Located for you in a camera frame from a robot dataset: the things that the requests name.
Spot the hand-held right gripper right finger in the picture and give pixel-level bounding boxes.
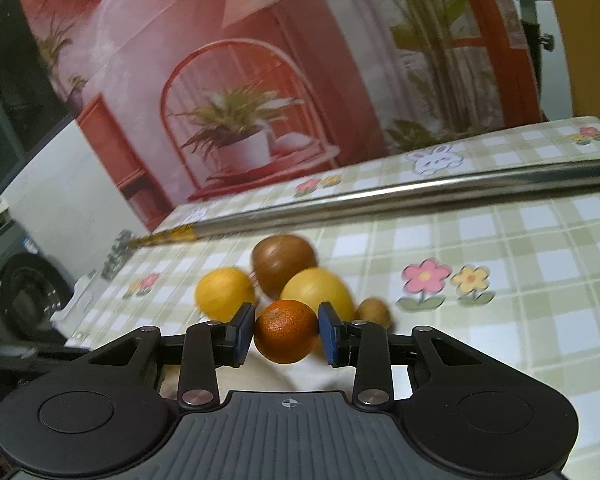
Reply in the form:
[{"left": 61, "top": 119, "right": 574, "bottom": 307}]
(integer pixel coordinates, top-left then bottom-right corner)
[{"left": 317, "top": 301, "right": 491, "bottom": 410}]

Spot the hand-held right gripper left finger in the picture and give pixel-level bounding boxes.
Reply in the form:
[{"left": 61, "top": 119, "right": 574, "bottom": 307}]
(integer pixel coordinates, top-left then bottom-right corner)
[{"left": 87, "top": 302, "right": 257, "bottom": 411}]

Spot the orange tangerine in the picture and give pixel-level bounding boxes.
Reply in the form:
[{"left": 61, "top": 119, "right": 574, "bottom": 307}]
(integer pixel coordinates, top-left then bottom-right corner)
[{"left": 253, "top": 299, "right": 321, "bottom": 365}]

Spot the round yellow citrus fruit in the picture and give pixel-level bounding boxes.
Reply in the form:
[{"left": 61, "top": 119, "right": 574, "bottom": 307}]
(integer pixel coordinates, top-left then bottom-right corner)
[{"left": 195, "top": 267, "right": 257, "bottom": 322}]

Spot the large yellow citrus fruit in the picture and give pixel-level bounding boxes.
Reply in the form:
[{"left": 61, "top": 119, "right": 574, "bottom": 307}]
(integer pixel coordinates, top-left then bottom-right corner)
[{"left": 279, "top": 267, "right": 356, "bottom": 331}]

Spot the small brown kiwi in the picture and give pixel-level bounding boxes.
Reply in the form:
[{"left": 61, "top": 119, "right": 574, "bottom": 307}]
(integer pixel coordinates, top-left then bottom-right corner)
[{"left": 354, "top": 297, "right": 392, "bottom": 330}]

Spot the brown green tomato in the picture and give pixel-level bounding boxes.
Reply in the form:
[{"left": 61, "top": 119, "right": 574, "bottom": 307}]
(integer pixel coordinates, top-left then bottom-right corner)
[{"left": 251, "top": 235, "right": 318, "bottom": 300}]

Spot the metal pole with yellow tape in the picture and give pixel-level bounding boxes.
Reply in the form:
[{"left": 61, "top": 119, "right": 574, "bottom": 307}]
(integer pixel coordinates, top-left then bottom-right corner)
[{"left": 130, "top": 157, "right": 600, "bottom": 251}]

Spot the white plastic part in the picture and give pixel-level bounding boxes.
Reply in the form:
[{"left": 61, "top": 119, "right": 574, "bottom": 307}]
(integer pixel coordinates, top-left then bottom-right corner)
[{"left": 50, "top": 270, "right": 101, "bottom": 326}]

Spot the checkered printed tablecloth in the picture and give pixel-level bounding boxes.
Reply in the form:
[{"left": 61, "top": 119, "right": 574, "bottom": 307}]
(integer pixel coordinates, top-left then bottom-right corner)
[{"left": 62, "top": 117, "right": 600, "bottom": 480}]

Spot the grey washing machine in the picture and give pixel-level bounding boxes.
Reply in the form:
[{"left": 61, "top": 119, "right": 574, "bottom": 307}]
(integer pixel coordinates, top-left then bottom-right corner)
[{"left": 0, "top": 215, "right": 76, "bottom": 346}]

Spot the dark window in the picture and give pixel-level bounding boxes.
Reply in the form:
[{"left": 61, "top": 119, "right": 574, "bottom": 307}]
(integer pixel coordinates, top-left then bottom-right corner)
[{"left": 0, "top": 0, "right": 76, "bottom": 196}]

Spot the black metal stand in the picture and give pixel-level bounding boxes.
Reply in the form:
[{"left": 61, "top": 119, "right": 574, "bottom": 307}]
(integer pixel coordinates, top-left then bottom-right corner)
[{"left": 500, "top": 0, "right": 556, "bottom": 121}]

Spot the wooden door panel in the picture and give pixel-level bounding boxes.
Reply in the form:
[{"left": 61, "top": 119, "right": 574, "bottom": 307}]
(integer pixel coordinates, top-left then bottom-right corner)
[{"left": 542, "top": 0, "right": 600, "bottom": 133}]

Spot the metal toothed bracket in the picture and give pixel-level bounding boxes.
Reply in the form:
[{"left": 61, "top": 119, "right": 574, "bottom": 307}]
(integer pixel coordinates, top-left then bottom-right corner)
[{"left": 100, "top": 230, "right": 133, "bottom": 281}]

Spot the wall poster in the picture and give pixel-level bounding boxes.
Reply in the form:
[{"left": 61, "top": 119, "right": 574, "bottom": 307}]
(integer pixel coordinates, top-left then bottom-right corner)
[{"left": 12, "top": 0, "right": 546, "bottom": 216}]

